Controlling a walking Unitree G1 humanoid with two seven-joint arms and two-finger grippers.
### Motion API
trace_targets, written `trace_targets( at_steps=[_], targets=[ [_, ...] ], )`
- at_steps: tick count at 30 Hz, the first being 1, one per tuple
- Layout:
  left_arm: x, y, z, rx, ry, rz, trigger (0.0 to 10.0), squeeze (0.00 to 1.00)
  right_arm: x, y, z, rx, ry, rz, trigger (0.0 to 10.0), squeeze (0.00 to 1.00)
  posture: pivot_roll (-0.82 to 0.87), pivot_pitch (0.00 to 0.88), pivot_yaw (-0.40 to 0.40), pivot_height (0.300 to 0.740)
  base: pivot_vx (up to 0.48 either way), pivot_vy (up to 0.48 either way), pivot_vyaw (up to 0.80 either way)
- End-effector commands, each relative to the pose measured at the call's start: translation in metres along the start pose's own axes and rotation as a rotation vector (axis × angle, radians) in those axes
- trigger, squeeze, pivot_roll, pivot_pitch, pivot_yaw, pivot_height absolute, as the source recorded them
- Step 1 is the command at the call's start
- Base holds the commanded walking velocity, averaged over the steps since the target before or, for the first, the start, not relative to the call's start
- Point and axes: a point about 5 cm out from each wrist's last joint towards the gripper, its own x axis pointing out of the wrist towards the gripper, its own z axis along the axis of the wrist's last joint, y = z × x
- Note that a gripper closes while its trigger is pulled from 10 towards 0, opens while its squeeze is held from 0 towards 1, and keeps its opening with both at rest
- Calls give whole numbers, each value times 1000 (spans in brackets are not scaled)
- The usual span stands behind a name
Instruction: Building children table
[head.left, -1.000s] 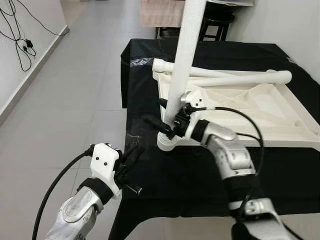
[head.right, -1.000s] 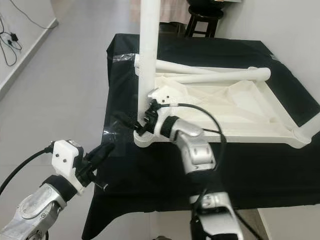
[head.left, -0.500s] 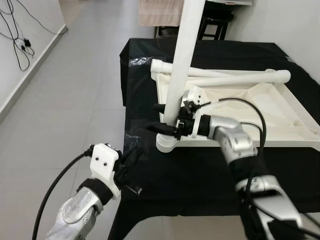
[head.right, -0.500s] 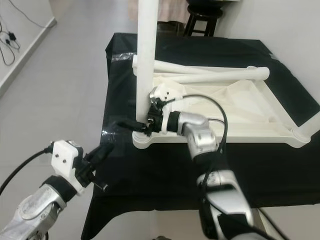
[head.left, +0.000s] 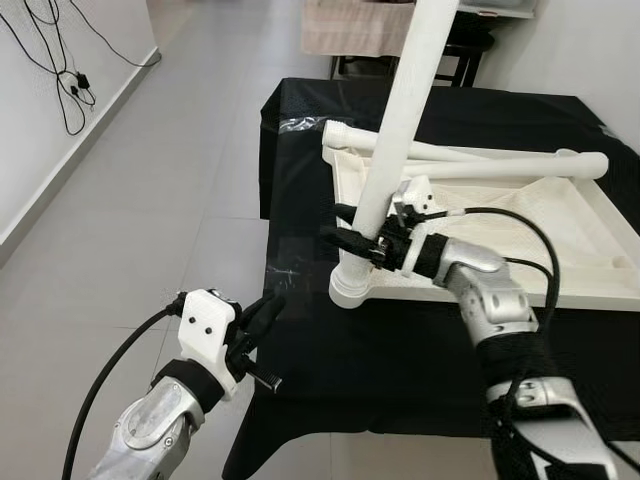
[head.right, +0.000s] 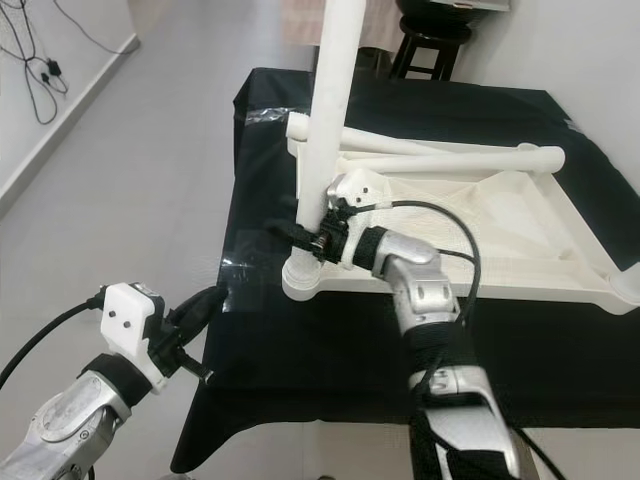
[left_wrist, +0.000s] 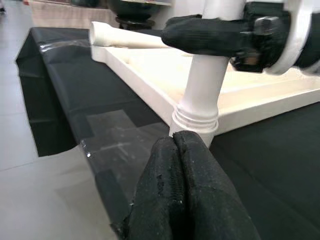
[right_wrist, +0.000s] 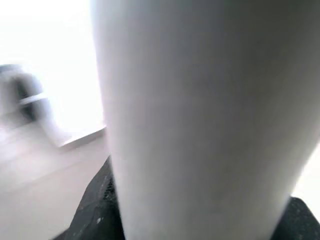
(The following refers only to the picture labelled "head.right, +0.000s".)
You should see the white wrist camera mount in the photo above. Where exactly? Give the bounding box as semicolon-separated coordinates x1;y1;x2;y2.
328;168;391;266
102;283;169;389

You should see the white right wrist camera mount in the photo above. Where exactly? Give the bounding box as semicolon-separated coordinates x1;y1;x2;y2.
328;168;391;266

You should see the black wall cable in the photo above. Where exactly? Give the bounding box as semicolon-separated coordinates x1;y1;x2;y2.
5;0;141;126

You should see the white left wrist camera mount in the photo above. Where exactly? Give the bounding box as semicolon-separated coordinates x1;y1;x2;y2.
102;283;169;389

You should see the black wooden stool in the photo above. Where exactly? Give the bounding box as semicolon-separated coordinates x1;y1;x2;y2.
390;18;473;81

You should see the beige checked cloth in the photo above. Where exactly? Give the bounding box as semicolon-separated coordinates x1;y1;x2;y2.
280;0;406;46

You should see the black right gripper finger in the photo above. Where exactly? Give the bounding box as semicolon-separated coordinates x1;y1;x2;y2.
265;222;326;253

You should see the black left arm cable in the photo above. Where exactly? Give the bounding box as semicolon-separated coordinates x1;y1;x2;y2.
0;290;111;391

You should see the white plastic table top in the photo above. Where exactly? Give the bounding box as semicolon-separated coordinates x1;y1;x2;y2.
280;110;640;306

